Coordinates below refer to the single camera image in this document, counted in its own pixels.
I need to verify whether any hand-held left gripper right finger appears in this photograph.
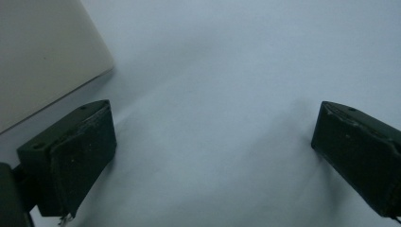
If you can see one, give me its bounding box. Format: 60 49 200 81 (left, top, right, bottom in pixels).
310 100 401 219

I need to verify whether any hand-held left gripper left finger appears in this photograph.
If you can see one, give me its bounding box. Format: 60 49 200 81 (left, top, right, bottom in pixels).
16 99 118 219

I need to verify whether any white box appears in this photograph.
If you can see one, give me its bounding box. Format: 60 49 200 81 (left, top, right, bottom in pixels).
0 0 115 135

